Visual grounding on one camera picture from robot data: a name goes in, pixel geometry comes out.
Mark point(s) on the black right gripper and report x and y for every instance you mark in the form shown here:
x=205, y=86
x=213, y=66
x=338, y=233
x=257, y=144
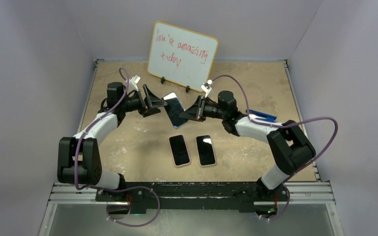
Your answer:
x=196, y=112

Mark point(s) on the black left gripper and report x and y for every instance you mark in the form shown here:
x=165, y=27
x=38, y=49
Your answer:
x=151, y=101

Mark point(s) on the clear magsafe phone case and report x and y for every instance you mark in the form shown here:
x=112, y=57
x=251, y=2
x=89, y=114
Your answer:
x=169, y=96

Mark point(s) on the green phone black screen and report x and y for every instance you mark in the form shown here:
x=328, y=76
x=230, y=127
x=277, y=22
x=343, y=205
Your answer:
x=179, y=150

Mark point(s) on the beige phone case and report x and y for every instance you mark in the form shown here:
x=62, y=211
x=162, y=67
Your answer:
x=215, y=156

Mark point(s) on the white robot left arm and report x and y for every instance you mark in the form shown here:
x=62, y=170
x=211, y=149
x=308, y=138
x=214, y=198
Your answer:
x=79, y=161

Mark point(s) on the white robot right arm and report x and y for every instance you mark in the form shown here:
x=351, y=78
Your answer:
x=290, y=147

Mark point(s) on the yellow framed whiteboard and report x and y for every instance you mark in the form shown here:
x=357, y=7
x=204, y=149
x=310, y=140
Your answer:
x=181, y=56

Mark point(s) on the blue black stapler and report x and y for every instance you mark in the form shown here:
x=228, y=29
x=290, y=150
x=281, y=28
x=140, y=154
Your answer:
x=261, y=116

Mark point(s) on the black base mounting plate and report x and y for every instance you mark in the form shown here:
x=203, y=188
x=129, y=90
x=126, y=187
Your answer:
x=244, y=197

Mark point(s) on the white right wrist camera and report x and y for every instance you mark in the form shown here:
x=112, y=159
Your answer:
x=207, y=88

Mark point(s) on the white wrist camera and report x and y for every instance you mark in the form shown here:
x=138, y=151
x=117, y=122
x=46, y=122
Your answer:
x=133, y=84
x=207, y=88

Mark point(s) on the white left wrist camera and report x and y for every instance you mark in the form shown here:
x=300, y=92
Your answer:
x=133, y=84

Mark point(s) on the aluminium frame rail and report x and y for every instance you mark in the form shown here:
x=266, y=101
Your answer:
x=300, y=193

